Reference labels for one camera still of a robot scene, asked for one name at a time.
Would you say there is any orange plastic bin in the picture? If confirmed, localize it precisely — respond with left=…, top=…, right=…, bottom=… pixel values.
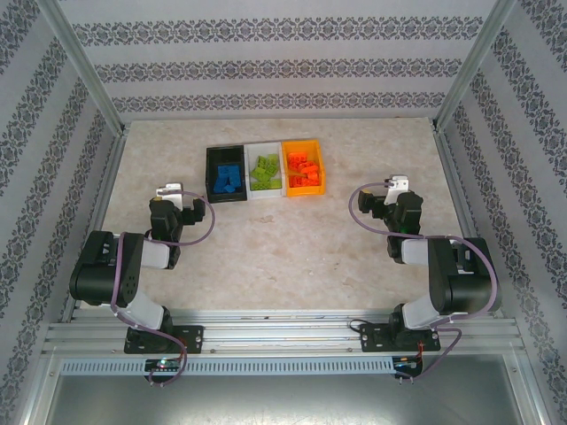
left=280, top=139, right=328, bottom=198

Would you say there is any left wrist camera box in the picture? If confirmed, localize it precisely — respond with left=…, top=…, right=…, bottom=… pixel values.
left=154, top=182, right=185, bottom=209

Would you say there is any slotted grey cable duct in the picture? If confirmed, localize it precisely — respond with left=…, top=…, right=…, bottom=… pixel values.
left=59, top=357, right=395, bottom=376

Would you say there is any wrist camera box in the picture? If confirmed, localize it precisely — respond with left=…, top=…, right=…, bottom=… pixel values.
left=384, top=174, right=411, bottom=205
left=154, top=182, right=185, bottom=209

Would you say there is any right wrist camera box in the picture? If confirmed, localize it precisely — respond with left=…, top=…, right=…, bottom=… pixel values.
left=384, top=174, right=411, bottom=205

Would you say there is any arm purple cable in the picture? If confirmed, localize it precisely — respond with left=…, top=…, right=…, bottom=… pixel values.
left=110, top=189, right=217, bottom=389
left=347, top=180, right=501, bottom=384

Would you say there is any white plastic bin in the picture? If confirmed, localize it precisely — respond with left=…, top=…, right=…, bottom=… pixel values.
left=243, top=142, right=285, bottom=201

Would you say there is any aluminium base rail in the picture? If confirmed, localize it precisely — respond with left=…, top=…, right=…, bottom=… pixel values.
left=42, top=309, right=526, bottom=355

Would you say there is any aluminium frame post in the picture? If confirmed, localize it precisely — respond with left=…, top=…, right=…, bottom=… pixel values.
left=35, top=0, right=129, bottom=138
left=431, top=0, right=519, bottom=132

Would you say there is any grey metal panel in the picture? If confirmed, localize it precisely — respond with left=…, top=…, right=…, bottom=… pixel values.
left=26, top=353, right=546, bottom=425

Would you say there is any aluminium table side rail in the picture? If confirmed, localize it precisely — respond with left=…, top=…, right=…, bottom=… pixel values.
left=431, top=123, right=506, bottom=320
left=59, top=126, right=129, bottom=324

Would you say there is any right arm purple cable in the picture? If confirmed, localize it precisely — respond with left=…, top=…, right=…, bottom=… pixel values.
left=347, top=180, right=501, bottom=384

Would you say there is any black plastic bin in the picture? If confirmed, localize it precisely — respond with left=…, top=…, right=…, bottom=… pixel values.
left=206, top=145, right=249, bottom=204

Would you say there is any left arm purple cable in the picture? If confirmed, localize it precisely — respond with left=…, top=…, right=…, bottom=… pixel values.
left=110, top=189, right=217, bottom=389

